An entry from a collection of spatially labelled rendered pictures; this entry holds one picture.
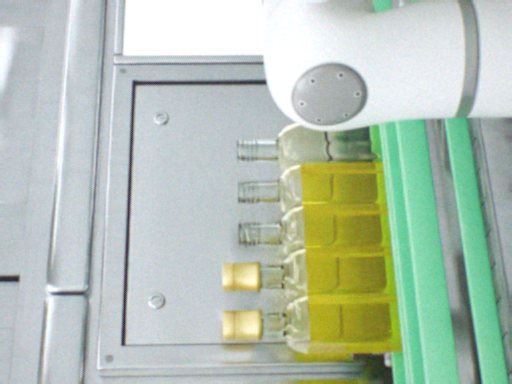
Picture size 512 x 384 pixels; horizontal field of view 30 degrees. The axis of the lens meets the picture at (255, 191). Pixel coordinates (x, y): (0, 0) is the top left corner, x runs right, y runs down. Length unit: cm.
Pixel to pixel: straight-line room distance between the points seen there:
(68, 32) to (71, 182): 26
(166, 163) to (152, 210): 8
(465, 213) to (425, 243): 6
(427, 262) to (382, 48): 34
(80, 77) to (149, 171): 19
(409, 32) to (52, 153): 78
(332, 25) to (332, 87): 5
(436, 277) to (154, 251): 44
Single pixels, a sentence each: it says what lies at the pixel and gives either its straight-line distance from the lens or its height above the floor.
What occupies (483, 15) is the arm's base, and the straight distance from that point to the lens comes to 77.
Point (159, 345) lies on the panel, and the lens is 124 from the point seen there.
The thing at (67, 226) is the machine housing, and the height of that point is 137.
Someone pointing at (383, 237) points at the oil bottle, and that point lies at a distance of 115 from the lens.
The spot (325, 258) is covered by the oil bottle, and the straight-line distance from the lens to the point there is 112.
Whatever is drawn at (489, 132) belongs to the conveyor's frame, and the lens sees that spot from 109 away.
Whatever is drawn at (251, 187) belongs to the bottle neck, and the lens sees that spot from 118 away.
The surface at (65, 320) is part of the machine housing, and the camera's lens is 127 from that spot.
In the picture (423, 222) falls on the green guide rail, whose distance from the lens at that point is 104.
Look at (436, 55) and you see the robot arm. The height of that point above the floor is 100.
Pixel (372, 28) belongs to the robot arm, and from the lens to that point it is 74.
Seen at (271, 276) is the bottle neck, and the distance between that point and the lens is 112.
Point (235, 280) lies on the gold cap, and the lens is 112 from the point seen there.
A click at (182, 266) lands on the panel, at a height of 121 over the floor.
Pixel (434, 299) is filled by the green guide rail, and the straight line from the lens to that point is 100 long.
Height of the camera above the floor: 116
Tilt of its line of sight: 2 degrees down
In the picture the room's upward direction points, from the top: 91 degrees counter-clockwise
